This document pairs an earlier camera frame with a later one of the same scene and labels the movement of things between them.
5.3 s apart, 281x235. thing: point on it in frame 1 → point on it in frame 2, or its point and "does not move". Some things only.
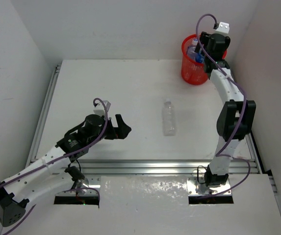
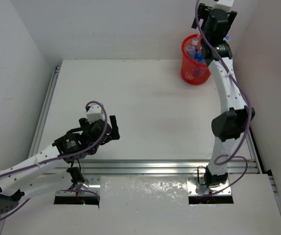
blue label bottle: [199, 58] does not move
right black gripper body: [204, 39] → [203, 12]
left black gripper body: [113, 129] does not move
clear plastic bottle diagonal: [191, 52] does not move
